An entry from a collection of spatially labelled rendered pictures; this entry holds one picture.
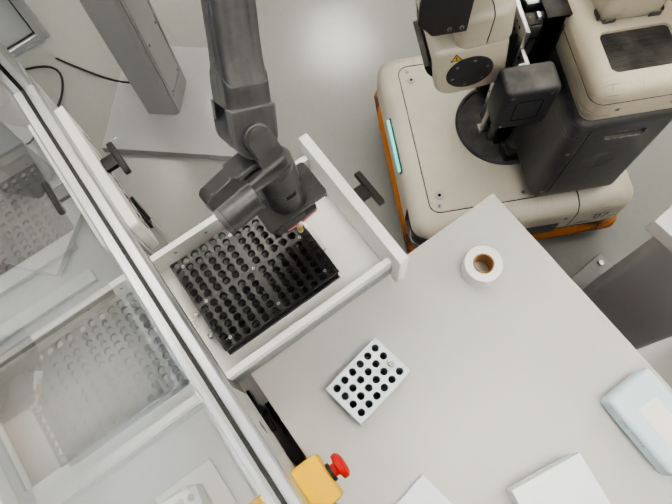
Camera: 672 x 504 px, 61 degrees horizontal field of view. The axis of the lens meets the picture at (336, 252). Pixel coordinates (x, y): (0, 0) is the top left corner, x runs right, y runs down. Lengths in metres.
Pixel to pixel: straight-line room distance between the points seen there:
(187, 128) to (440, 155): 0.92
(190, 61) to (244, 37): 1.64
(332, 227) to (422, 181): 0.70
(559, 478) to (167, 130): 1.68
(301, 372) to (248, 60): 0.58
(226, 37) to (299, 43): 1.66
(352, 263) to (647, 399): 0.54
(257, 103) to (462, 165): 1.12
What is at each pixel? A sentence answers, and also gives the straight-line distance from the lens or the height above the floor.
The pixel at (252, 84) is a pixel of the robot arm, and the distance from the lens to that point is 0.69.
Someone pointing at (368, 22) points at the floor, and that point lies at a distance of 2.38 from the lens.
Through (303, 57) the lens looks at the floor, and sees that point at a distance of 2.29.
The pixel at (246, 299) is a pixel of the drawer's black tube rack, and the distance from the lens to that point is 0.94.
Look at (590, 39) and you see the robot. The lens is 1.36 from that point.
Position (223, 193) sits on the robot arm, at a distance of 0.73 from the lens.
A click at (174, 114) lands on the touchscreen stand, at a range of 2.19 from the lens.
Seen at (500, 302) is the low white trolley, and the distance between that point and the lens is 1.10.
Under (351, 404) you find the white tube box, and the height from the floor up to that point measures 0.76.
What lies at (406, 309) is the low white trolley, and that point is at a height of 0.76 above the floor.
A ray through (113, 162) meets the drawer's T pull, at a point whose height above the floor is 0.91.
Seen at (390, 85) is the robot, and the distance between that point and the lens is 1.87.
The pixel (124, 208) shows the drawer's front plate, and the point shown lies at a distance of 1.03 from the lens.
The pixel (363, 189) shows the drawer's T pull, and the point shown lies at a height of 0.91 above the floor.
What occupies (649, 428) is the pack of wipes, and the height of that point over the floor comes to 0.80.
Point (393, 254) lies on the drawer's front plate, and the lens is 0.92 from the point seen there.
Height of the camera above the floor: 1.80
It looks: 71 degrees down
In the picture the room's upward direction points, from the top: 7 degrees counter-clockwise
